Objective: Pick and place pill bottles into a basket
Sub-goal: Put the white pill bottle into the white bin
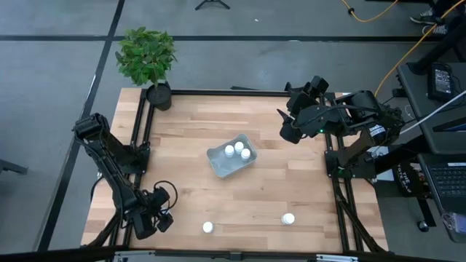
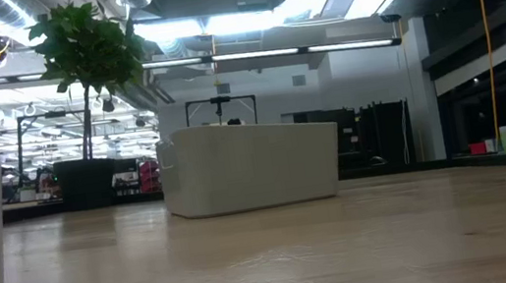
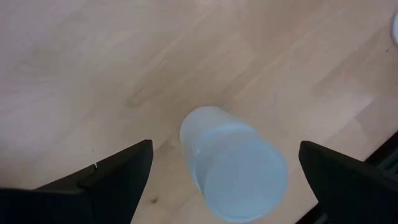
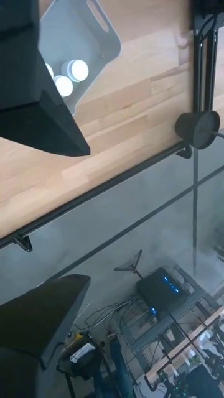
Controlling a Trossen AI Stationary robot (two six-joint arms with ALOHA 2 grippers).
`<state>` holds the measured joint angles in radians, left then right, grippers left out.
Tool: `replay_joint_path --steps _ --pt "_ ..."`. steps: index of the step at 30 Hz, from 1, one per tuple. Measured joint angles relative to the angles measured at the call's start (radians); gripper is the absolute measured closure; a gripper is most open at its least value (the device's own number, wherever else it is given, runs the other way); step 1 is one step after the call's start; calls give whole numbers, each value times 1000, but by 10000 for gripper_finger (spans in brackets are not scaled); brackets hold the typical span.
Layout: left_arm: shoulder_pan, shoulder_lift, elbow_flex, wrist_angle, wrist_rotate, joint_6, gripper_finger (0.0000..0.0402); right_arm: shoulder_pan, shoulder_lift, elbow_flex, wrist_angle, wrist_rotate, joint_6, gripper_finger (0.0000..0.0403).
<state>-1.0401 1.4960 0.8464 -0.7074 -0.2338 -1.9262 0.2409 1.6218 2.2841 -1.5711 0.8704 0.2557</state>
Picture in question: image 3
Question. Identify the white pill bottle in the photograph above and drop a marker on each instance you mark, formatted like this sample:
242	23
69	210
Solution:
395	29

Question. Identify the translucent white plastic cup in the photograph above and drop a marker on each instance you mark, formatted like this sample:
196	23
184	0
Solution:
236	168

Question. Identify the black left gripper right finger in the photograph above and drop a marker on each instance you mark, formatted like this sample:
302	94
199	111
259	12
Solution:
351	193

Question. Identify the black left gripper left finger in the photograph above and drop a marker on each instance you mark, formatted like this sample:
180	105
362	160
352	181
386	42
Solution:
102	193

